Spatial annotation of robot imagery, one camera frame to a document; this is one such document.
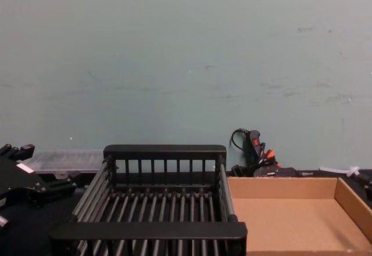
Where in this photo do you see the black rack with steel bars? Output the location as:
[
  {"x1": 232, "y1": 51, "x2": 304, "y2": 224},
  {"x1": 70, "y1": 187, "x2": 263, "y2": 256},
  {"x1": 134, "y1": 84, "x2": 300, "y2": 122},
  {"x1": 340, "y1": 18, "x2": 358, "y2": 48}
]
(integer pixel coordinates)
[{"x1": 48, "y1": 144, "x2": 248, "y2": 256}]

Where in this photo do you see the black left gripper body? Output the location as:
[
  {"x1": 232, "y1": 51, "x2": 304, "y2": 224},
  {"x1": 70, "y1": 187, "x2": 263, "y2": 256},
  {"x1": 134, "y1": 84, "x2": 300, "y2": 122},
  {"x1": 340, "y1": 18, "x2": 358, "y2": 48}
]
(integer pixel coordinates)
[{"x1": 0, "y1": 155, "x2": 48, "y2": 209}]

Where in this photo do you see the black table cloth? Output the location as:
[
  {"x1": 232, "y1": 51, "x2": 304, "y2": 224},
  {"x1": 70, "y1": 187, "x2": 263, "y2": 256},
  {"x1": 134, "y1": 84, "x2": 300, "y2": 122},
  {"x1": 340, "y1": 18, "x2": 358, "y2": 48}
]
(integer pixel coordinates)
[{"x1": 0, "y1": 166, "x2": 372, "y2": 256}]

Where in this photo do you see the black corded tool, red switch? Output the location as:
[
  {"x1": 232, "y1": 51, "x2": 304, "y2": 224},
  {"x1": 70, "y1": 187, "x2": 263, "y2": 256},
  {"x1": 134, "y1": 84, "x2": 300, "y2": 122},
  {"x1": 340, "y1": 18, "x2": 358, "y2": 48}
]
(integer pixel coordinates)
[{"x1": 230, "y1": 128, "x2": 298, "y2": 178}]

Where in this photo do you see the clear plastic case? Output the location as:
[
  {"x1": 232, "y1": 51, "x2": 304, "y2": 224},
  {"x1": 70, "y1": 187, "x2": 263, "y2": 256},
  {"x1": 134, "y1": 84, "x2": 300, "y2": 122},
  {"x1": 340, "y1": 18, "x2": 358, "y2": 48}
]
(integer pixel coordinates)
[{"x1": 20, "y1": 150, "x2": 106, "y2": 179}]

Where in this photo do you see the shallow brown cardboard tray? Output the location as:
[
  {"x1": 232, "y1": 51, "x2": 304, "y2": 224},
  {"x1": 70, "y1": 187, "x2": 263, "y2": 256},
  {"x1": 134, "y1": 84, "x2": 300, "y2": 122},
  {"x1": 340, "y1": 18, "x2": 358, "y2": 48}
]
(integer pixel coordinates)
[{"x1": 226, "y1": 175, "x2": 372, "y2": 256}]

